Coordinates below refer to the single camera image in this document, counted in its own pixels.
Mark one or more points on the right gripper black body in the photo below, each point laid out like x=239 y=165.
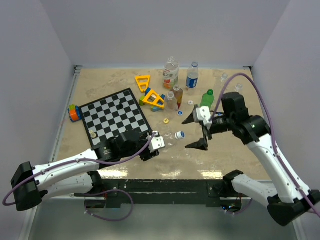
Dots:
x=220 y=124

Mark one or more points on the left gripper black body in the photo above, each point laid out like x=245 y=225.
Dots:
x=147 y=155

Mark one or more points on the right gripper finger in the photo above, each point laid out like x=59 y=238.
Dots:
x=201 y=144
x=191 y=118

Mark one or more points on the crushed bottle white cap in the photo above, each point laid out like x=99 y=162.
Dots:
x=179 y=135

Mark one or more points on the green soda bottle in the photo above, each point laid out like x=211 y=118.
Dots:
x=207 y=99

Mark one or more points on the crushed clear bottle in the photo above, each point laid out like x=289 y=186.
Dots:
x=170 y=140

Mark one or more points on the clear plastic bottle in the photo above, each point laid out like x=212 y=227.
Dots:
x=238 y=87
x=224 y=78

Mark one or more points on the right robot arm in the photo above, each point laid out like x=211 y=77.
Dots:
x=290 y=197

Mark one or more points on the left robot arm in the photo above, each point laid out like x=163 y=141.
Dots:
x=32 y=184

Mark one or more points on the blue white bottle cap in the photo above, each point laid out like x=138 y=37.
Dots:
x=180 y=113

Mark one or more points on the clear empty bottle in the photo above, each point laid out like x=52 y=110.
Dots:
x=170 y=102

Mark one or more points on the amber tea bottle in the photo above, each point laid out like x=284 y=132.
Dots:
x=178 y=93

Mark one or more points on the blue label water bottle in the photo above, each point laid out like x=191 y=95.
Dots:
x=192 y=75

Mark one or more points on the fruit tea bottle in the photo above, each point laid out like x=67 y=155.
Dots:
x=170 y=73

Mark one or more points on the light blue toy block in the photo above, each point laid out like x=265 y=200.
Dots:
x=156 y=109

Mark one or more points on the dark blue block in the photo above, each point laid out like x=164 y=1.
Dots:
x=147 y=91

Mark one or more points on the green toy block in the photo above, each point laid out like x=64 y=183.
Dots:
x=141 y=101

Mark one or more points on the black white chessboard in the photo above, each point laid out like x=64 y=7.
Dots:
x=105 y=118

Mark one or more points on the beige chess piece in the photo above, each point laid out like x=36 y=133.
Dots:
x=93 y=134

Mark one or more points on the colourful toy block car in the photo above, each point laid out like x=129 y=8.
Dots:
x=74 y=113

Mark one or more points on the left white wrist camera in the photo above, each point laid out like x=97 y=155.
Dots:
x=157 y=142

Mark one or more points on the yellow triangle frame near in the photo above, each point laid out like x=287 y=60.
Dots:
x=153 y=99

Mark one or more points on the yellow triangle frame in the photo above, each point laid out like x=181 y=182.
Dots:
x=153 y=99
x=143 y=82

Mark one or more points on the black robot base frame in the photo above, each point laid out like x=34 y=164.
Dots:
x=210 y=193

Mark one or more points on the yellow triangle frame far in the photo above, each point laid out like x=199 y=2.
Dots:
x=143 y=82

